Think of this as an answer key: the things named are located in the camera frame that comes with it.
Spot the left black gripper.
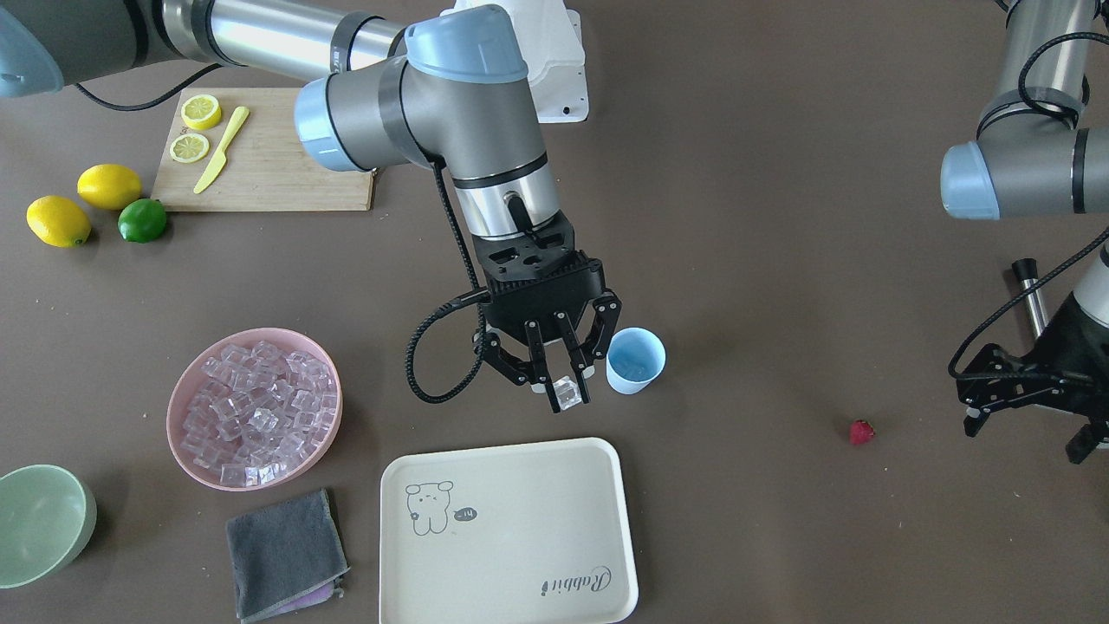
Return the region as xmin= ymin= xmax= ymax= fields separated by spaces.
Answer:
xmin=956 ymin=295 xmax=1108 ymax=466

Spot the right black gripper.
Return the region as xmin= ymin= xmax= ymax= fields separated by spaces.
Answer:
xmin=474 ymin=213 xmax=622 ymax=413

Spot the steel muddler black tip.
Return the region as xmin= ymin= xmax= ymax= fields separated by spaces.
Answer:
xmin=1011 ymin=258 xmax=1051 ymax=341

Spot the red strawberry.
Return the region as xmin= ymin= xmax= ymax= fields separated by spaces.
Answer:
xmin=848 ymin=419 xmax=876 ymax=446

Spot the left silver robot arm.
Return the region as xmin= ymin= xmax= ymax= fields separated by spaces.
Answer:
xmin=940 ymin=1 xmax=1108 ymax=466

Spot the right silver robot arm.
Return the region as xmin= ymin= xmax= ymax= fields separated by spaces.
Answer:
xmin=3 ymin=1 xmax=621 ymax=412

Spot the light blue cup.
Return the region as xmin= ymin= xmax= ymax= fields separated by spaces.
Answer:
xmin=606 ymin=327 xmax=668 ymax=395

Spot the pink bowl of ice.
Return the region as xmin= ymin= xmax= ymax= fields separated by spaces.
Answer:
xmin=166 ymin=328 xmax=343 ymax=492

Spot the cream rabbit tray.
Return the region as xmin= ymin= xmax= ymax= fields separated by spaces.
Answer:
xmin=378 ymin=436 xmax=640 ymax=623

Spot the wooden cutting board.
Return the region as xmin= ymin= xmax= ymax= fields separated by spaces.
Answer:
xmin=149 ymin=86 xmax=375 ymax=212

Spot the grey folded cloth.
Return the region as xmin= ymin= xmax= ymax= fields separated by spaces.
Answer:
xmin=225 ymin=489 xmax=350 ymax=623

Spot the yellow plastic knife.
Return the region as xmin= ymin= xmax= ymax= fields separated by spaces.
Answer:
xmin=191 ymin=106 xmax=250 ymax=195

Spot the lemon slice upper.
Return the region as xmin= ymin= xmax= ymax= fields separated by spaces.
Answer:
xmin=167 ymin=132 xmax=211 ymax=165

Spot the lemon slice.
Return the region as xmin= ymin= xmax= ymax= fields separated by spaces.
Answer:
xmin=179 ymin=94 xmax=223 ymax=131
xmin=167 ymin=132 xmax=211 ymax=165

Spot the lemon slice lower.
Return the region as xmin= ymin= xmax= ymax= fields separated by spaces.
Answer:
xmin=179 ymin=94 xmax=223 ymax=131

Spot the green lime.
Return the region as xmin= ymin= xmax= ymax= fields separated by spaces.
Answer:
xmin=116 ymin=198 xmax=169 ymax=244

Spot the yellow lemon far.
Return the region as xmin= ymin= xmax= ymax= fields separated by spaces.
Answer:
xmin=77 ymin=163 xmax=143 ymax=211

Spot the yellow lemon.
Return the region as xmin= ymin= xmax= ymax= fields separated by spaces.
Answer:
xmin=77 ymin=163 xmax=143 ymax=211
xmin=26 ymin=195 xmax=92 ymax=248

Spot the yellow lemon near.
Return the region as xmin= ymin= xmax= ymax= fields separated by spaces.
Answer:
xmin=26 ymin=195 xmax=92 ymax=248

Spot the green ceramic bowl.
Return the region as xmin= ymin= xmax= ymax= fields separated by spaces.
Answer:
xmin=1 ymin=466 xmax=98 ymax=589

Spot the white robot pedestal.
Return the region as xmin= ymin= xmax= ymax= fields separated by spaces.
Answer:
xmin=435 ymin=1 xmax=589 ymax=124

